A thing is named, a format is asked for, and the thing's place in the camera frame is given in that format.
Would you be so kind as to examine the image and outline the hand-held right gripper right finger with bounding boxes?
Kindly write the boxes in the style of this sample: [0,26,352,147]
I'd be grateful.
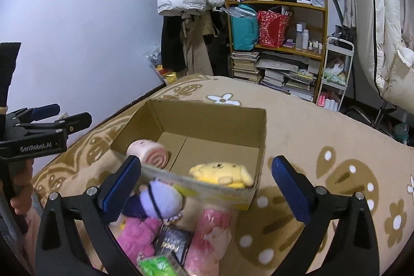
[271,156,380,276]

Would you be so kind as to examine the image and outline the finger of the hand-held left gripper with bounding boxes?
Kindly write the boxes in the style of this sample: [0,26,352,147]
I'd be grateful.
[21,112,93,134]
[6,103,61,123]

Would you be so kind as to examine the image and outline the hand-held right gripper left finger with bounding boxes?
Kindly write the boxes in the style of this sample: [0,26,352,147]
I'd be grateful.
[35,155,143,276]

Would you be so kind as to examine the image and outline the purple doll plush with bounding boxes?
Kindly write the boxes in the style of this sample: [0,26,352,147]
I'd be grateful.
[121,178,185,220]

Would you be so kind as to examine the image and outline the pink fluffy plush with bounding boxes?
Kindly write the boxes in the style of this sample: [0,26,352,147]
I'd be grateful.
[110,216,162,265]

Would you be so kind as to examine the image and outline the black packet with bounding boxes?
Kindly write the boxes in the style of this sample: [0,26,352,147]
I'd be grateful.
[152,224,194,265]

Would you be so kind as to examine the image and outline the green packet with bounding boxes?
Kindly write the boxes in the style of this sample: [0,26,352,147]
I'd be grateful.
[136,255,185,276]

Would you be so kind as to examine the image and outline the brown cardboard box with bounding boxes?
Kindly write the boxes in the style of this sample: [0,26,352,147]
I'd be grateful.
[110,99,267,211]

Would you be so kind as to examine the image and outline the person's left hand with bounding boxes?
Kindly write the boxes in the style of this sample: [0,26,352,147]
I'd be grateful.
[11,160,34,215]

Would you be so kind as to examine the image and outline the pink swirl roll plush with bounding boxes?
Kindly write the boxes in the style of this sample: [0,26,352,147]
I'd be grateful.
[126,139,169,168]

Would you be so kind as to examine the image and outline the beige patterned blanket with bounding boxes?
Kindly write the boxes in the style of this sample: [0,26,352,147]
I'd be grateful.
[31,73,414,276]

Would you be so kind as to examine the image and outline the yellow dog plush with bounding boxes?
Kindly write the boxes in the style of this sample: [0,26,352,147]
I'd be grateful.
[189,162,254,189]

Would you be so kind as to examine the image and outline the pink and white bottles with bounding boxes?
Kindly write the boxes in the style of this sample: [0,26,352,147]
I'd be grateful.
[319,95,340,111]

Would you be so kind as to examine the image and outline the pile of yellow packets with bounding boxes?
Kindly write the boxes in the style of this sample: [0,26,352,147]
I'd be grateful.
[147,46,178,86]

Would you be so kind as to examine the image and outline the pile of magazines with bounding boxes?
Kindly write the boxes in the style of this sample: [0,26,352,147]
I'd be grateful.
[259,53,321,102]

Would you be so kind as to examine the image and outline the green and white plush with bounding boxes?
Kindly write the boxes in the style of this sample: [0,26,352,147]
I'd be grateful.
[323,59,346,84]

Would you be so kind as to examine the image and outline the stack of books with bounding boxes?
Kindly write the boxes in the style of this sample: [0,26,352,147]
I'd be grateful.
[231,51,262,83]

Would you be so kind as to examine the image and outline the hanging dark and beige clothes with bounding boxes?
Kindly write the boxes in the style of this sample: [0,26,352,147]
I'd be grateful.
[162,9,232,76]

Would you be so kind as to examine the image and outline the row of cosmetic bottles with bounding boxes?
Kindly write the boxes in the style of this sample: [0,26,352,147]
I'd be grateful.
[295,22,324,54]

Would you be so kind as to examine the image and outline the white trolley cart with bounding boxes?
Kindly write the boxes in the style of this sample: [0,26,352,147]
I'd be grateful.
[315,37,354,111]

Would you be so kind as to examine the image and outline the red patterned bag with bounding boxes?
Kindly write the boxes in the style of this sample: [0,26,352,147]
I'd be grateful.
[257,9,291,48]

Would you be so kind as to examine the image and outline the teal bag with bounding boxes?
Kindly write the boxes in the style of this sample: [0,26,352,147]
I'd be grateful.
[230,4,259,52]

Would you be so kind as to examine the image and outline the cream down coat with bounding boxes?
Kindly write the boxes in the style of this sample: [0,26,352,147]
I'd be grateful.
[351,0,414,111]

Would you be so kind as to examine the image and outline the wooden shelf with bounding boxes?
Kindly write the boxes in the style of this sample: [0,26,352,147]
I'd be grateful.
[223,0,329,103]

